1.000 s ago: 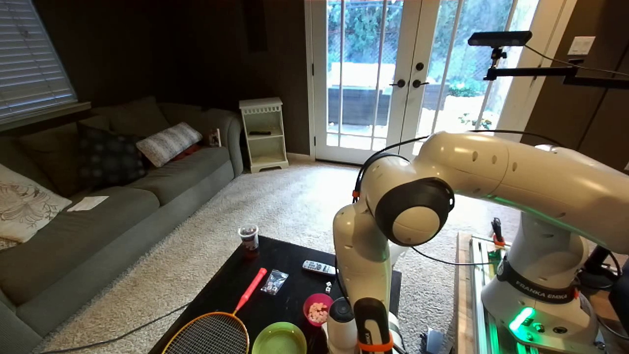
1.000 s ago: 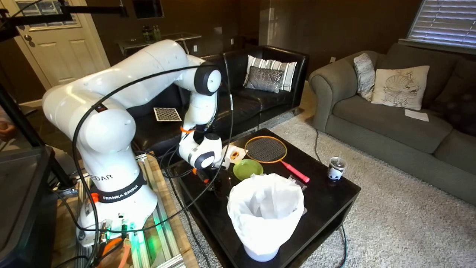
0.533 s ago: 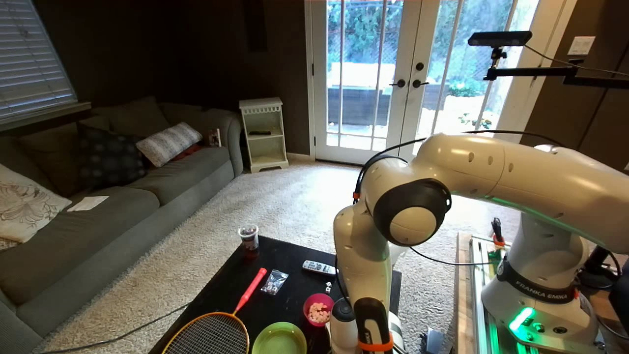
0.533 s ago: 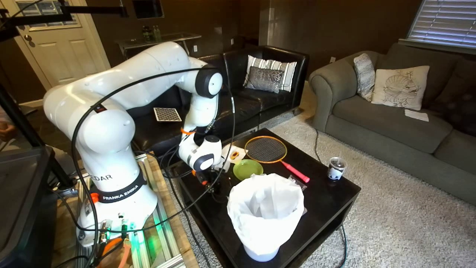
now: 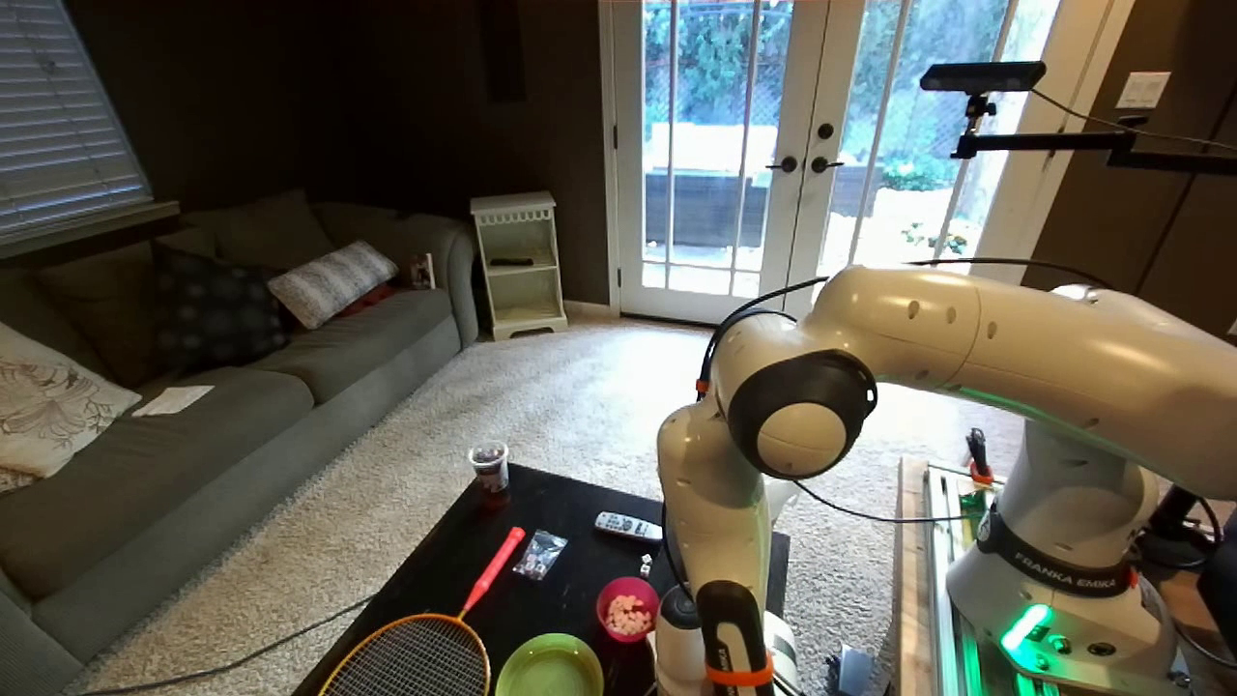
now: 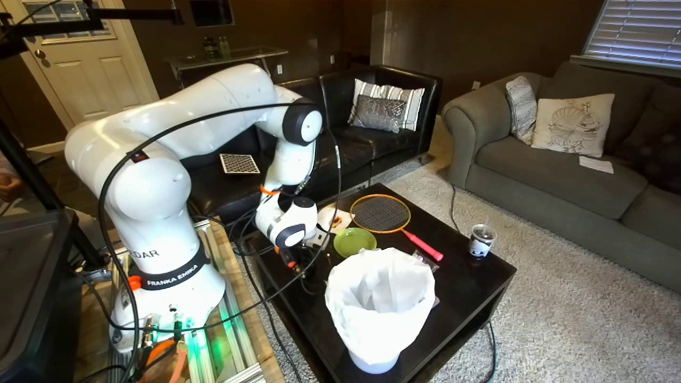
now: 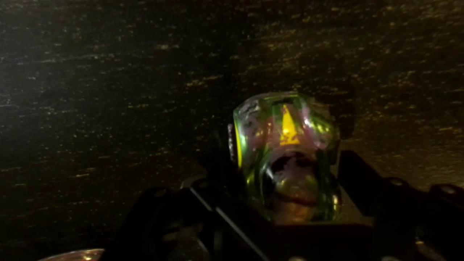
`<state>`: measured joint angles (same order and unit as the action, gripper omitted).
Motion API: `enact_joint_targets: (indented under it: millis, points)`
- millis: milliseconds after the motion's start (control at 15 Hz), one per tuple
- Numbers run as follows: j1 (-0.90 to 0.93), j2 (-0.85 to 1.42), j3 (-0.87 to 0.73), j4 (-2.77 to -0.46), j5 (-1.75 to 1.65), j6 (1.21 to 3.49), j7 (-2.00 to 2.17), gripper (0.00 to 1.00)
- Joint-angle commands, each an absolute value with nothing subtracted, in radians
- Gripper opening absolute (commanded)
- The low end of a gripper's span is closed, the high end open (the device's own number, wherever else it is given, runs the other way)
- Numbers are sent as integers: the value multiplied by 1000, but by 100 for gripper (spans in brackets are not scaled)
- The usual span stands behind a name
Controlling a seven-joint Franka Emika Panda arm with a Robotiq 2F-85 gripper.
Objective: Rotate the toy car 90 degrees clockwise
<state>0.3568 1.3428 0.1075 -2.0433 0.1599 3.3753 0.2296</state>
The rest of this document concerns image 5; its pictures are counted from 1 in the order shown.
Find white side shelf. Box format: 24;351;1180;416
469;190;570;342

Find clear cup with dark contents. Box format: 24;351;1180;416
468;441;511;495

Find grey remote control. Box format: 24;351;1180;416
592;510;665;543

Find small clear plastic bag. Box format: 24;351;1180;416
511;529;570;582

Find white french doors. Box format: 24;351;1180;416
598;0;1136;326

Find red cushion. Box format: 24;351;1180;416
336;282;398;319

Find pink bowl with snacks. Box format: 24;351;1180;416
595;576;662;645

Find grey white striped pillow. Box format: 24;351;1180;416
267;240;400;331

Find green plate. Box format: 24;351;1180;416
494;632;606;696

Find orange badminton racket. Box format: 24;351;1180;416
316;526;528;696

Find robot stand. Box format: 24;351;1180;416
893;454;1237;696

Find black clamp with orange tip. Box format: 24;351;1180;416
965;427;995;485

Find grey blue box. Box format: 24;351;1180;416
824;645;877;696

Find dark blue dotted pillow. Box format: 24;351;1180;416
153;245;292;375

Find grey sofa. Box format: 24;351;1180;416
0;188;480;696

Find white paper sheet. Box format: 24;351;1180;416
131;385;216;419

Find white floral pillow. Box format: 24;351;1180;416
0;322;143;494

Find window blinds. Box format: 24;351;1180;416
0;0;182;260

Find camera on mount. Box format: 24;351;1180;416
918;60;1237;177

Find black cable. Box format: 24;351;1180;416
75;594;379;696

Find white wall switch plate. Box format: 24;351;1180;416
1115;71;1172;110

